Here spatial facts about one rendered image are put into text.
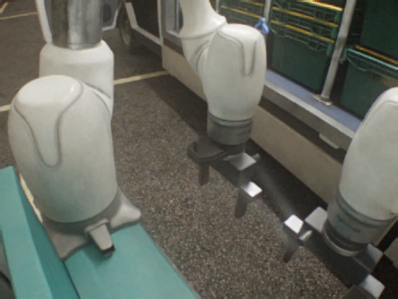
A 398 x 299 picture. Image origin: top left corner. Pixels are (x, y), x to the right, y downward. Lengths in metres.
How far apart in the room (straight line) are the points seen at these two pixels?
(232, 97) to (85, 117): 0.23
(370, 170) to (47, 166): 0.42
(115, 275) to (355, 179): 0.39
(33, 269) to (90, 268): 0.24
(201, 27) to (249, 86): 0.17
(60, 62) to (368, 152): 0.52
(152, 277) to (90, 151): 0.23
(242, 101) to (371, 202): 0.25
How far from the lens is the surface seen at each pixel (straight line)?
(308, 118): 1.19
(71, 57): 0.55
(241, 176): 0.55
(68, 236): 0.53
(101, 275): 0.50
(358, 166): 0.35
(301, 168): 1.30
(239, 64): 0.44
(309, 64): 1.36
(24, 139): 0.42
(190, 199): 1.55
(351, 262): 0.47
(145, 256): 0.50
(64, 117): 0.40
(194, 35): 0.56
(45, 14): 3.07
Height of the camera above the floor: 1.15
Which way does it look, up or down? 37 degrees down
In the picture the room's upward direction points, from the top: 3 degrees clockwise
